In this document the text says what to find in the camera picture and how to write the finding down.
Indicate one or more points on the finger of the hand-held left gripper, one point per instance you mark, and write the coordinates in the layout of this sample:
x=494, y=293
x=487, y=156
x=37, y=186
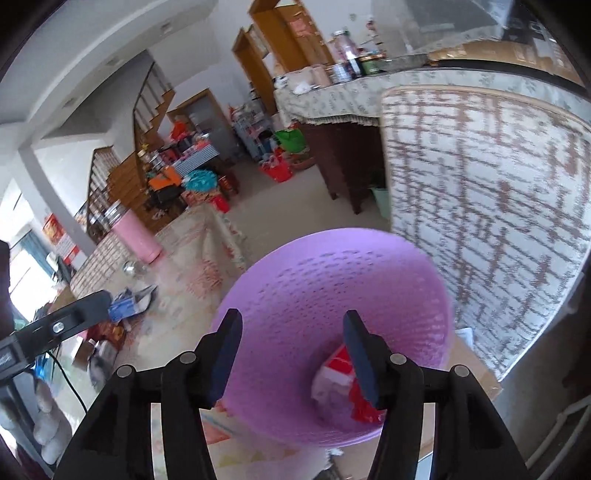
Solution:
x=69, y=321

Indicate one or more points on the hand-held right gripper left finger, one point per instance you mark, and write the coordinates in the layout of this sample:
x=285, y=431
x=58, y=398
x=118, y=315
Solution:
x=225, y=357

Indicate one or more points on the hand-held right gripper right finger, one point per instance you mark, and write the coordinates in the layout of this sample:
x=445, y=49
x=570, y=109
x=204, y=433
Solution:
x=365, y=362

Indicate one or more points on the red and white packet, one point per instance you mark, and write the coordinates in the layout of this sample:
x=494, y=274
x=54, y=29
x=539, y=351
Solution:
x=330, y=383

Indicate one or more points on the purple plastic basket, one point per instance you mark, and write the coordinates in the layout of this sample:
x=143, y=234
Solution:
x=300, y=300

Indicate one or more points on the person's left hand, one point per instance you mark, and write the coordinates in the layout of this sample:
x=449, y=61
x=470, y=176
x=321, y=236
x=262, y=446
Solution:
x=48, y=424

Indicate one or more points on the blue tissue packet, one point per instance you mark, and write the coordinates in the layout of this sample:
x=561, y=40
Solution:
x=125, y=307

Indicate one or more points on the pink thermos flask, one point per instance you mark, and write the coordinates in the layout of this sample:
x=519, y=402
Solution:
x=136, y=240

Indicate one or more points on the wooden staircase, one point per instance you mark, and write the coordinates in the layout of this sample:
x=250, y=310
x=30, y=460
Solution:
x=124, y=175

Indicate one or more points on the green plastic bucket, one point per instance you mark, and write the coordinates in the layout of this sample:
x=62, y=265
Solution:
x=381, y=201

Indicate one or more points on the teal woven bag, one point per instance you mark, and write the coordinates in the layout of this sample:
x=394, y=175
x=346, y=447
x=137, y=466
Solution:
x=202, y=181

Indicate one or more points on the red plastic bag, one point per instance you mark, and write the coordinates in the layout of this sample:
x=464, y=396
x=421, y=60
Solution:
x=277, y=170

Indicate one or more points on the patterned fabric chair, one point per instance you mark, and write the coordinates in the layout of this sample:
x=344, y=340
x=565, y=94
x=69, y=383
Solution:
x=485, y=207

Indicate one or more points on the checked cloth table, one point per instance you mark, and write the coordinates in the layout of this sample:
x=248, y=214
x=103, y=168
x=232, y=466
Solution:
x=196, y=159

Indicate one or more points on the dark wooden sideboard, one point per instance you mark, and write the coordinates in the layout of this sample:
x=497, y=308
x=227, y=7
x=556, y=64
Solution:
x=341, y=157

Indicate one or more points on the metal shelf rack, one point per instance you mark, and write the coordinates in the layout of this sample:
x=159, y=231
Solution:
x=254, y=134

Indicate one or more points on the green shopping bag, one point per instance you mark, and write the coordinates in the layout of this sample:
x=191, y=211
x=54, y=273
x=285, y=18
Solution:
x=291, y=140

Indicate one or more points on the table with floral cloth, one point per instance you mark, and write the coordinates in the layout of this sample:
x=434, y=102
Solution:
x=332, y=99

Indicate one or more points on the silver tin can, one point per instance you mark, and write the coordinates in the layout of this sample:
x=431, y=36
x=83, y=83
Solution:
x=339, y=73

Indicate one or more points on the green tin can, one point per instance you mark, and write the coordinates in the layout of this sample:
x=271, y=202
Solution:
x=371, y=64

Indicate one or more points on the clear jar with pink contents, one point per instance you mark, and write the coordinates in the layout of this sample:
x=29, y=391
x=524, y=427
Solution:
x=344, y=46

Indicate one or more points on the wooden door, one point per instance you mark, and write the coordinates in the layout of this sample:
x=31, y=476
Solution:
x=295, y=32

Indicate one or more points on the clear food cover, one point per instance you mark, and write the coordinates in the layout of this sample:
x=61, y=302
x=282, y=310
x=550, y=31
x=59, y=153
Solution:
x=438, y=23

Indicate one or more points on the red wall poster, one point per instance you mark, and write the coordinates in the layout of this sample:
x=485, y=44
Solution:
x=60, y=235

